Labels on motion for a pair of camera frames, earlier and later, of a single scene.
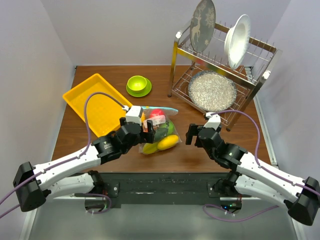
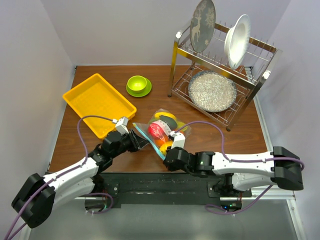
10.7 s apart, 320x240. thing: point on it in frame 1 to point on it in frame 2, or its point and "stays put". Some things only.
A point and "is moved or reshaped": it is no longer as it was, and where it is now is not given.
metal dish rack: x=216 y=72 stays put
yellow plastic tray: x=103 y=113 stays put
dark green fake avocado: x=159 y=133 to x=171 y=123
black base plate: x=167 y=188 stays put
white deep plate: x=236 y=41 stays put
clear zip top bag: x=166 y=136 is moved or reshaped
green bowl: x=136 y=84 stays put
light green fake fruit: x=170 y=127 to x=180 y=124
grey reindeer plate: x=202 y=26 stays put
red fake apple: x=156 y=112 to x=156 y=130
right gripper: x=192 y=131 to x=170 y=167
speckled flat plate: x=211 y=91 stays put
